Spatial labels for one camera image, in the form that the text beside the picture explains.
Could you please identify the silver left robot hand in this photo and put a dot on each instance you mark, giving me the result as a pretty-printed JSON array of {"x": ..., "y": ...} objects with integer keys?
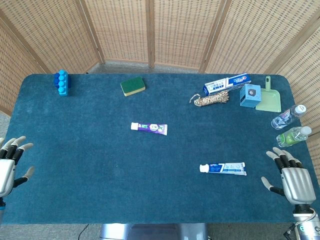
[{"x": 7, "y": 172}]

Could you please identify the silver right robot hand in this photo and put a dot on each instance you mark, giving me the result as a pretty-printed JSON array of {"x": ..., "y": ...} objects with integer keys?
[{"x": 297, "y": 183}]

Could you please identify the blue white toothpaste tube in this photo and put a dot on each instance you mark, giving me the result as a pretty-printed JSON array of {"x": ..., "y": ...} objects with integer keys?
[{"x": 225, "y": 168}]

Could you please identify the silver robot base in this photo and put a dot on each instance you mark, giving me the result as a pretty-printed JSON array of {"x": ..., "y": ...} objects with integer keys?
[{"x": 155, "y": 232}]

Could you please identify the blue white toothpaste box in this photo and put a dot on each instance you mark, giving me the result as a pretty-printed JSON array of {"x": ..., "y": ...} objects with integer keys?
[{"x": 225, "y": 83}]

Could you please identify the purple toothpaste tube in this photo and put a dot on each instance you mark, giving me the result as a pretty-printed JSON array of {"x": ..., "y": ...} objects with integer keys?
[{"x": 150, "y": 128}]

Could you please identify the green label drink bottle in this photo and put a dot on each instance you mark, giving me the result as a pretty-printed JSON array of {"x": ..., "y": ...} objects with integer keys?
[{"x": 291, "y": 137}]

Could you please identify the clear water bottle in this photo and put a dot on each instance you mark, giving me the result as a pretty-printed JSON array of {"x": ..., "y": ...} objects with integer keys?
[{"x": 285, "y": 118}]

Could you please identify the light green dustpan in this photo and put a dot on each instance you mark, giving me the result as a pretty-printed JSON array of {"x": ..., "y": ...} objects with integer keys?
[{"x": 270, "y": 100}]

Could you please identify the light blue speaker box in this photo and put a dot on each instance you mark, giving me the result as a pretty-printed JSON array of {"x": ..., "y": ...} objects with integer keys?
[{"x": 250, "y": 96}]

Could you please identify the blue toy building block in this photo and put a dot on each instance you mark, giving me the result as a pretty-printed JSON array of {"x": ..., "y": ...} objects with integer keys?
[{"x": 62, "y": 83}]

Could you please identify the dark teal table mat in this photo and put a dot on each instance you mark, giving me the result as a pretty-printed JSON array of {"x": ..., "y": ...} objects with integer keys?
[{"x": 160, "y": 200}]

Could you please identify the green yellow sponge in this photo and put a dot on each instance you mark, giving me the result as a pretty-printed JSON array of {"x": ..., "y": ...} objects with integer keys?
[{"x": 132, "y": 85}]

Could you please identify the woven bamboo folding screen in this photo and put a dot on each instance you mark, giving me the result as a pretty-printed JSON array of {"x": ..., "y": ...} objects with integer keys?
[{"x": 125, "y": 30}]

